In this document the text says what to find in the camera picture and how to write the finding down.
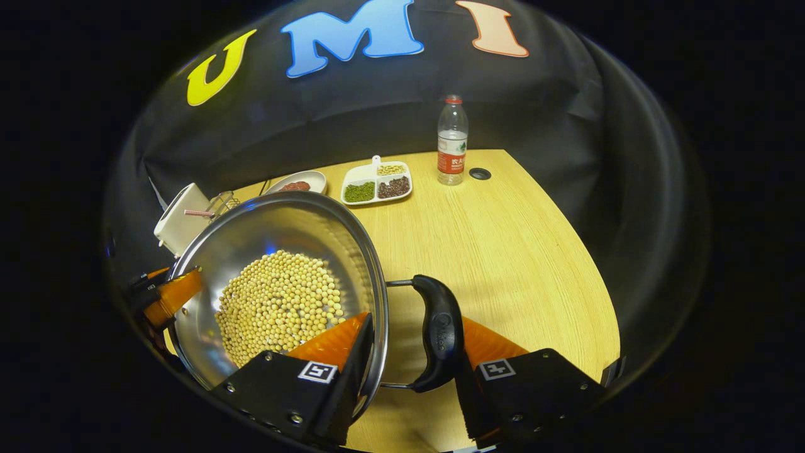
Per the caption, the pile of dark red beans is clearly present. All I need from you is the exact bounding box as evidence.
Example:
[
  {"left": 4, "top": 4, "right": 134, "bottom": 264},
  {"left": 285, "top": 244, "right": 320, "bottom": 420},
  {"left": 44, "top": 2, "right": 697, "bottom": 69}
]
[{"left": 377, "top": 176, "right": 411, "bottom": 199}]

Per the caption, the white divided dish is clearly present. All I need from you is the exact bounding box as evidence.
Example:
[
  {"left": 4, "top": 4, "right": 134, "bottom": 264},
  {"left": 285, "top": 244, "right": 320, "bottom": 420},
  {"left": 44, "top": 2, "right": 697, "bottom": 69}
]
[{"left": 340, "top": 155, "right": 413, "bottom": 206}]

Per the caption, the clear plastic water bottle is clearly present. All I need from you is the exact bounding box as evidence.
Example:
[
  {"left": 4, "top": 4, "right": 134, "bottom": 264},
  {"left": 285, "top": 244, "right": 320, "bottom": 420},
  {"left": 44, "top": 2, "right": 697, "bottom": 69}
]
[{"left": 436, "top": 94, "right": 469, "bottom": 186}]

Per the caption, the metal wire basket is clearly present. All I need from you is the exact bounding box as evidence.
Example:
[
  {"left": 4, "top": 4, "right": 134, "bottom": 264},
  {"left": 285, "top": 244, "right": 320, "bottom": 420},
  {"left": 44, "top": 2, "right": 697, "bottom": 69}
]
[{"left": 204, "top": 191, "right": 241, "bottom": 218}]

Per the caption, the steel pot with black handles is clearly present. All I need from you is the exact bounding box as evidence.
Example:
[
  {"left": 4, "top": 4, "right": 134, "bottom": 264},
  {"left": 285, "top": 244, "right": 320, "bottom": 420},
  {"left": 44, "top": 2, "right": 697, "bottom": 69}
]
[{"left": 167, "top": 191, "right": 466, "bottom": 422}]

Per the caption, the pile of yellow soybeans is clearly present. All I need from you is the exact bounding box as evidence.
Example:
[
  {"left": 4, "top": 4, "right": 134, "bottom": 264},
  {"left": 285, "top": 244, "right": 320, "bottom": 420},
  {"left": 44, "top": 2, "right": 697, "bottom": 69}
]
[{"left": 214, "top": 250, "right": 347, "bottom": 369}]

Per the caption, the white toaster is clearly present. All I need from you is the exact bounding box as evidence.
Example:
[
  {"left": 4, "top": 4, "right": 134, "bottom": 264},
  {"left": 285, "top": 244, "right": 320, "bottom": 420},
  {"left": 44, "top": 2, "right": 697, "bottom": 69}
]
[{"left": 153, "top": 183, "right": 214, "bottom": 257}]

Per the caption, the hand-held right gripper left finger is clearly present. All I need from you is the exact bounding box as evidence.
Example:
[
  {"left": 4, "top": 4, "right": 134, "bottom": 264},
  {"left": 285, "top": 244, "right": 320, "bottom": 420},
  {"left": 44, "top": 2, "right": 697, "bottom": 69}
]
[{"left": 211, "top": 313, "right": 375, "bottom": 449}]

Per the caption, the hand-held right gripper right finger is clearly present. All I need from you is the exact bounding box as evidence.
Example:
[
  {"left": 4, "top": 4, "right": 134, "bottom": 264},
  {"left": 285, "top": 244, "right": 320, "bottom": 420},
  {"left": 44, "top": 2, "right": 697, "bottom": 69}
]
[{"left": 454, "top": 316, "right": 608, "bottom": 450}]

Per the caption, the round white plate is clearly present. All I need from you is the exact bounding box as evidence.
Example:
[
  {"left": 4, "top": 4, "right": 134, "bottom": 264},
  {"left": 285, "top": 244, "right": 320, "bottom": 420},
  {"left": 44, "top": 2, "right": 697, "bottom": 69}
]
[{"left": 264, "top": 170, "right": 328, "bottom": 196}]

